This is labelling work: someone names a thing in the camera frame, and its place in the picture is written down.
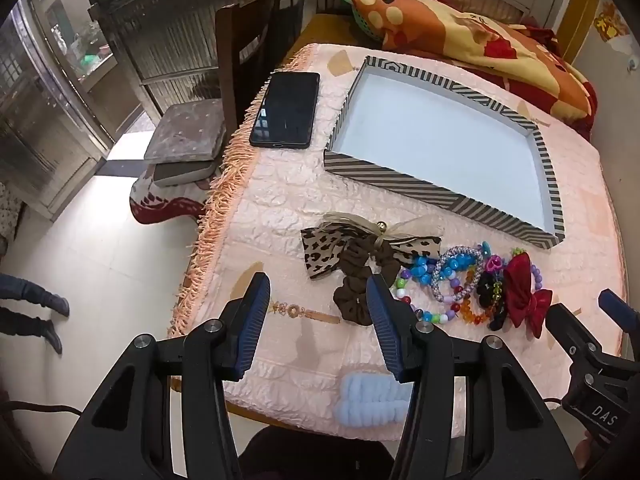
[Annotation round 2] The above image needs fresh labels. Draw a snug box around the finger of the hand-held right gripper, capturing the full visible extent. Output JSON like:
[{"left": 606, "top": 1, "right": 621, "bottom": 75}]
[
  {"left": 546, "top": 304, "right": 637, "bottom": 447},
  {"left": 598, "top": 288, "right": 640, "bottom": 334}
]

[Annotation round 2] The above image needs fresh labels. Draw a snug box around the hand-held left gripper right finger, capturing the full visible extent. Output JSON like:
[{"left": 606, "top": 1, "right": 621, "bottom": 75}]
[{"left": 366, "top": 274, "right": 583, "bottom": 480}]

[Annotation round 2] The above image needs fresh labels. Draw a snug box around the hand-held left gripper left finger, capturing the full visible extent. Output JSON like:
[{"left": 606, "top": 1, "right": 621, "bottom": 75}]
[{"left": 52, "top": 272, "right": 273, "bottom": 480}]

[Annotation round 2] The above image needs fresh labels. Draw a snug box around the brown scrunchie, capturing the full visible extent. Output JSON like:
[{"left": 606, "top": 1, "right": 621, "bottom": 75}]
[
  {"left": 332, "top": 276, "right": 375, "bottom": 327},
  {"left": 342, "top": 237, "right": 397, "bottom": 281}
]

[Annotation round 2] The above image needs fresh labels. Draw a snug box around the blue bead bracelet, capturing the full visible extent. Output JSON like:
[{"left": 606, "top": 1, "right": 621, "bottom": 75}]
[{"left": 412, "top": 245, "right": 493, "bottom": 286}]

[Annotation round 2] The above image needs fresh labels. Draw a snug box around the silver beaded bracelet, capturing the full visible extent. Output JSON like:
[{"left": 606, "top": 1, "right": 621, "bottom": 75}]
[{"left": 430, "top": 246, "right": 485, "bottom": 303}]

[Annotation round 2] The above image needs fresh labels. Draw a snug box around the light blue fuzzy scrunchie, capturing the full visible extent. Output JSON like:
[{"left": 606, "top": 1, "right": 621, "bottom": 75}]
[{"left": 334, "top": 372, "right": 416, "bottom": 428}]

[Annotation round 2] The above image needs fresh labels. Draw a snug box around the rainbow clear chain bracelet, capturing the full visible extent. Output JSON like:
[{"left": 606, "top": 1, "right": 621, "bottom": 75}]
[{"left": 457, "top": 255, "right": 508, "bottom": 328}]

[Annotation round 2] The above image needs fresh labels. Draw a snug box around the leopard print hair bow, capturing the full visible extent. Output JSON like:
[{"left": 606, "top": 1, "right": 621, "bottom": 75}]
[{"left": 300, "top": 212, "right": 443, "bottom": 281}]

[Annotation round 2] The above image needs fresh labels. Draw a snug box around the red satin hair bow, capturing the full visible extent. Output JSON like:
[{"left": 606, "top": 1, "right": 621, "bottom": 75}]
[{"left": 502, "top": 252, "right": 553, "bottom": 338}]

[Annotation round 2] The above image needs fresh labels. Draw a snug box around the striped shallow cardboard tray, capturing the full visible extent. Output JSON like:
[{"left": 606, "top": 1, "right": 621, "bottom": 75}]
[{"left": 323, "top": 55, "right": 567, "bottom": 251}]

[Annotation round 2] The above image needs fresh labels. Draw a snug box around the person's right hand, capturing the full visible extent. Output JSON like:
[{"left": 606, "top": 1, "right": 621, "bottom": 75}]
[{"left": 574, "top": 440, "right": 599, "bottom": 477}]

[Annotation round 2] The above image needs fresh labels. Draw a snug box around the pink fringed tablecloth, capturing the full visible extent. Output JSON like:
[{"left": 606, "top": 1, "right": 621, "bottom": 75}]
[{"left": 167, "top": 42, "right": 628, "bottom": 443}]

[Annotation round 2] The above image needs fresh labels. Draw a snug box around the red white patterned stool cover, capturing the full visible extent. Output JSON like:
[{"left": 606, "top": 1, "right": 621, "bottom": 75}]
[{"left": 129, "top": 165, "right": 216, "bottom": 226}]

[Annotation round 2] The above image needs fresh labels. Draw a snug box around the person's dark red clothing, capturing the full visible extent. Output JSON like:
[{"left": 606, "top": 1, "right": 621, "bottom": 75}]
[{"left": 239, "top": 425, "right": 396, "bottom": 480}]

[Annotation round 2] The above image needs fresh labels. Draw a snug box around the grey square cushion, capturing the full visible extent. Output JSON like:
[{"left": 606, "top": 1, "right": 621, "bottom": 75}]
[{"left": 144, "top": 97, "right": 226, "bottom": 166}]

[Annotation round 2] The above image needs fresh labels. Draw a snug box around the black smartphone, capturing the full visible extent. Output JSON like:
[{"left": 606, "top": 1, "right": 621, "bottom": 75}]
[{"left": 249, "top": 71, "right": 321, "bottom": 150}]

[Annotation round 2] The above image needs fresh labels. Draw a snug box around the dark wooden chair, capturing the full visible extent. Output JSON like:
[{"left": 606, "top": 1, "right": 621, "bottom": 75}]
[{"left": 215, "top": 0, "right": 308, "bottom": 136}]

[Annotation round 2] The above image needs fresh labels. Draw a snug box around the wooden chair with cushion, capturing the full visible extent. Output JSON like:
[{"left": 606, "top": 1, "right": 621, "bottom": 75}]
[{"left": 87, "top": 0, "right": 311, "bottom": 111}]

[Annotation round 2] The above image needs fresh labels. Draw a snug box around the green patterned cushion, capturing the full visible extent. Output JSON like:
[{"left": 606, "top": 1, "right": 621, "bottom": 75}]
[{"left": 350, "top": 2, "right": 386, "bottom": 43}]

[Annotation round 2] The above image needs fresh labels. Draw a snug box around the orange yellow printed blanket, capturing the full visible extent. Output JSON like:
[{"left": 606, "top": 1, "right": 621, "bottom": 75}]
[{"left": 325, "top": 0, "right": 598, "bottom": 143}]

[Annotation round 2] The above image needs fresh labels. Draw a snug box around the glass door cabinet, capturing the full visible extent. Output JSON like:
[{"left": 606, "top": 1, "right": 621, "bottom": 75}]
[{"left": 0, "top": 0, "right": 146, "bottom": 221}]

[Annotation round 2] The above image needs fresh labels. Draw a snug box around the multicolour bead bracelet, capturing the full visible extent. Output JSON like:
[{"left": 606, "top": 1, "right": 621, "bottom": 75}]
[{"left": 393, "top": 267, "right": 460, "bottom": 326}]

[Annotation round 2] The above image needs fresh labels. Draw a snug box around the black hair tie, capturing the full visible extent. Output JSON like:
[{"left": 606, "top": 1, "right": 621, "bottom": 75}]
[{"left": 475, "top": 272, "right": 511, "bottom": 332}]

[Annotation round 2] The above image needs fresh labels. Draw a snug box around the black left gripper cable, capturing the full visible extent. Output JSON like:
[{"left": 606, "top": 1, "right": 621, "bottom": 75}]
[{"left": 0, "top": 400, "right": 83, "bottom": 417}]

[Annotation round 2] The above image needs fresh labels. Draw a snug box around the red yellow wall decoration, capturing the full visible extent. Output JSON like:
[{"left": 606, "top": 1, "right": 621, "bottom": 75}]
[{"left": 592, "top": 2, "right": 631, "bottom": 43}]

